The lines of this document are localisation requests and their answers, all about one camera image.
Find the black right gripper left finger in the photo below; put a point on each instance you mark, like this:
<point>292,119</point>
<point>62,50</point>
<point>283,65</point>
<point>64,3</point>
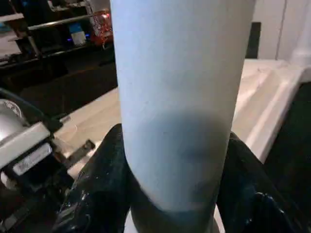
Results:
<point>95,194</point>

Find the white plastic table leg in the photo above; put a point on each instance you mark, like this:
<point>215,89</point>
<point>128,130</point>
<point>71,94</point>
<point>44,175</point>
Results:
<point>180,97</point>

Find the black work surface mat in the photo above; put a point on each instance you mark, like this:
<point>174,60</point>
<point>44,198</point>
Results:
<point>73,77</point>

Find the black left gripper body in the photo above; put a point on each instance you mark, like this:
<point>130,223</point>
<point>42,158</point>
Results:
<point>43,170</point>

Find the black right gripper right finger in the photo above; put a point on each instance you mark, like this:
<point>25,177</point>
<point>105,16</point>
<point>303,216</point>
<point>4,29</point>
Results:
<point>257,204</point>

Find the white plastic table top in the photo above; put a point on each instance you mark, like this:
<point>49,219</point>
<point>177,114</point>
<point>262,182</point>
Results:
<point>272,97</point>

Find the blue electronic box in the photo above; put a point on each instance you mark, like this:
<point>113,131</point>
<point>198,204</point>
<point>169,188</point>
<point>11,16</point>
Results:
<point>77,33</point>

